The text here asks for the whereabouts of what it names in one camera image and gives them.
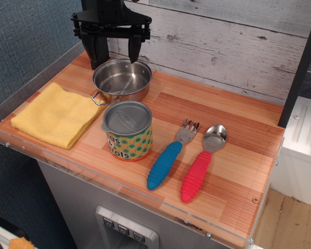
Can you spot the blue handled fork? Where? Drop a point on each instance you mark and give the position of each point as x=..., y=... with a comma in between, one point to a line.
x=162, y=166

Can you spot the black vertical post left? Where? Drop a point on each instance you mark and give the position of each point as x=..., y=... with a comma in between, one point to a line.
x=101, y=45

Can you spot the yellow folded cloth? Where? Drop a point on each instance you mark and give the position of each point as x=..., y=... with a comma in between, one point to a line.
x=56, y=116

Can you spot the clear acrylic table guard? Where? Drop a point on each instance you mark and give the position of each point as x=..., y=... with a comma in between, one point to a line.
x=226, y=210

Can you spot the black vertical post right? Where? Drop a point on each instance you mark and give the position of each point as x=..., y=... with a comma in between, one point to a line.
x=296, y=84

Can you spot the silver dispenser button panel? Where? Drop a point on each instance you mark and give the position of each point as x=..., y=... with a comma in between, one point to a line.
x=118, y=231

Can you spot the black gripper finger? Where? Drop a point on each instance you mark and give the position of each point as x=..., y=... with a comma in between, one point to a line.
x=134, y=43
x=88, y=43

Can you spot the red handled spoon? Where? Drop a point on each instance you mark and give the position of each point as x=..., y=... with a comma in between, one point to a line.
x=213, y=140

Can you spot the orange object bottom left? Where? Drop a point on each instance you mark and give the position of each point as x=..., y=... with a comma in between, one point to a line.
x=20, y=243

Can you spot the black vertical post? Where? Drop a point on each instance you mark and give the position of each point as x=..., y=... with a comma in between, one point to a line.
x=296, y=84
x=101, y=45

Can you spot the stainless steel pot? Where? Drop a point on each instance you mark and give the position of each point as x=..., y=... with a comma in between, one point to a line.
x=120, y=80

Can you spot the peas and carrots toy can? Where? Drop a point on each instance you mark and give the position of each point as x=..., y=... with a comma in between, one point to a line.
x=128, y=126

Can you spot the white toy cabinet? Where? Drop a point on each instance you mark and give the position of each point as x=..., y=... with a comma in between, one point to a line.
x=291, y=174

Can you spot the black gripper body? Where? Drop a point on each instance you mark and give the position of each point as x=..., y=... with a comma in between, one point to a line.
x=111, y=19

